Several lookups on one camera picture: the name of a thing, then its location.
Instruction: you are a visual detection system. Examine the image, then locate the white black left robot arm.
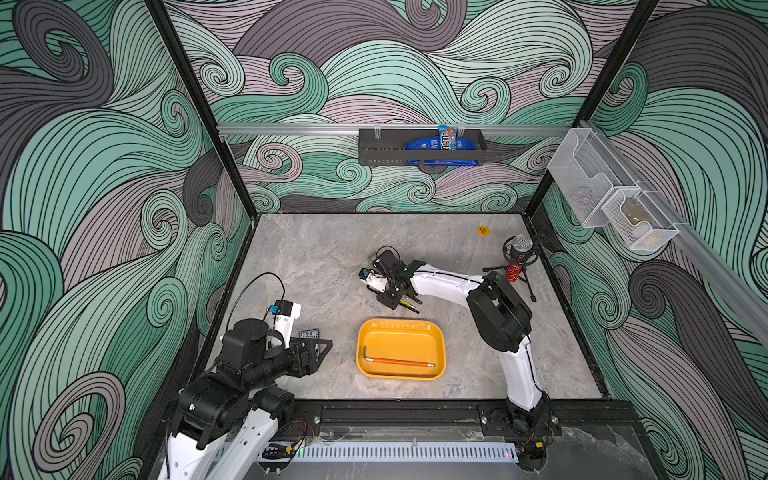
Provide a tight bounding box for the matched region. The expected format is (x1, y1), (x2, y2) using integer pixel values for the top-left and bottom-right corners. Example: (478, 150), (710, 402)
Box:
(157, 319), (333, 479)

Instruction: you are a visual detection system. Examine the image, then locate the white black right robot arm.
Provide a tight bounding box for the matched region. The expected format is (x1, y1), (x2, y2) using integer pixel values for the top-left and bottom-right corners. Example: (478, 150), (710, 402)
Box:
(358, 249), (550, 437)

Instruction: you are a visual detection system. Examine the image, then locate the large clear wall bin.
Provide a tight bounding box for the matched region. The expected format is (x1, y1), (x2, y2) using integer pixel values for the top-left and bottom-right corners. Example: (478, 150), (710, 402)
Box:
(548, 128), (617, 228)

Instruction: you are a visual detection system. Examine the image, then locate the white slotted cable duct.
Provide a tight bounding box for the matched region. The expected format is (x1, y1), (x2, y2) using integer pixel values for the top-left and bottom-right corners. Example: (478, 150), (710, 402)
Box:
(294, 441), (519, 464)

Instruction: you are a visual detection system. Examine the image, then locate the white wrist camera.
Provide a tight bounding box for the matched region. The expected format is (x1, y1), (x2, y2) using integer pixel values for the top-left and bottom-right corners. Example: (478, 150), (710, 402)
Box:
(269, 300), (302, 349)
(358, 268), (387, 293)

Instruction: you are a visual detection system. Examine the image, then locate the small clear wall bin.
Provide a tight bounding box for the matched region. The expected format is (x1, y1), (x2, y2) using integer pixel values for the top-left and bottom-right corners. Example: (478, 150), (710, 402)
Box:
(601, 187), (679, 252)

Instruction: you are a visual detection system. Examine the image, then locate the aluminium right wall rail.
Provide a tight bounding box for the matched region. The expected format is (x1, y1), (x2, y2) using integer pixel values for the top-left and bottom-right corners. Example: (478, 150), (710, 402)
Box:
(579, 120), (767, 346)

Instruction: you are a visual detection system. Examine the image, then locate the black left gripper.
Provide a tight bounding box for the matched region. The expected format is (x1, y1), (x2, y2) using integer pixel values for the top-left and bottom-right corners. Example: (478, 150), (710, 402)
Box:
(241, 332), (330, 389)

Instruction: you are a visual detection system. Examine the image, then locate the blue playing cards box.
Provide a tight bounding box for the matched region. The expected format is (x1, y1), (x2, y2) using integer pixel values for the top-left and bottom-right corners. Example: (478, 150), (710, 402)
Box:
(299, 328), (320, 340)

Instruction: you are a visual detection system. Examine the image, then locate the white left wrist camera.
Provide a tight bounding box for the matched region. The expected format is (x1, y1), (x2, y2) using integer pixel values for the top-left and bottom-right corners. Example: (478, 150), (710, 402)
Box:
(269, 300), (302, 349)

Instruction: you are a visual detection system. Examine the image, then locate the aluminium back wall rail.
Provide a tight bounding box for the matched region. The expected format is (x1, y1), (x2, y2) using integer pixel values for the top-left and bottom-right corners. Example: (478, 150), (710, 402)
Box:
(218, 122), (570, 137)

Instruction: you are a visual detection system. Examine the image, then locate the orange sleeved hex key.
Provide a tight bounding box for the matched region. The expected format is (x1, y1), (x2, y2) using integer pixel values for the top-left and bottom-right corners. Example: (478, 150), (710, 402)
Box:
(362, 346), (436, 368)

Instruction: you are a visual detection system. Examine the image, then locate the black wall shelf basket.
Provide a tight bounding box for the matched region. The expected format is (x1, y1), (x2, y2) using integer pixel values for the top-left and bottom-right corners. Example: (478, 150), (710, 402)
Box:
(358, 127), (488, 166)

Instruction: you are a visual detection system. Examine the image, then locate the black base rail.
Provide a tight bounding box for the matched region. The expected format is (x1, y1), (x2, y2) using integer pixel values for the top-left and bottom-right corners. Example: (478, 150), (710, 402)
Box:
(293, 399), (639, 440)

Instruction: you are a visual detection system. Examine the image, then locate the blue snack package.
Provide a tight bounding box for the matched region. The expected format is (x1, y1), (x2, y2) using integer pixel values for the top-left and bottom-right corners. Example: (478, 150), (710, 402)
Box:
(404, 126), (482, 166)

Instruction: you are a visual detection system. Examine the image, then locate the black microphone tripod stand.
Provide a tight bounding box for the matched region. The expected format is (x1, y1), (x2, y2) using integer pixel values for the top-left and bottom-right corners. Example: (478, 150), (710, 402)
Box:
(482, 234), (538, 302)

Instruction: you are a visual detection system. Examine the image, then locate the red glitter microphone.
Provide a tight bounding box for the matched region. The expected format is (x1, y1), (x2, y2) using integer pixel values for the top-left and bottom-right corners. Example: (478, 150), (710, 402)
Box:
(502, 234), (534, 283)

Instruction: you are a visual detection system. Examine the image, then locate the yellow storage tray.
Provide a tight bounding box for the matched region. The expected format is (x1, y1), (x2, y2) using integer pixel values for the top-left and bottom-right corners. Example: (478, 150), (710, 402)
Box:
(356, 318), (447, 381)

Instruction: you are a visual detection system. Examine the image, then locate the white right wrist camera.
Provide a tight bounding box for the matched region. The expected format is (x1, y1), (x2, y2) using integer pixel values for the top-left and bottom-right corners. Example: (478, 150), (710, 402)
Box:
(358, 268), (387, 293)

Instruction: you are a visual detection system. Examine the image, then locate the aluminium wall rail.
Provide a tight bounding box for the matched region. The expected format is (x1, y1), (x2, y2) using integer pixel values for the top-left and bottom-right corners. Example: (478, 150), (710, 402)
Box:
(579, 120), (767, 346)
(218, 122), (570, 137)

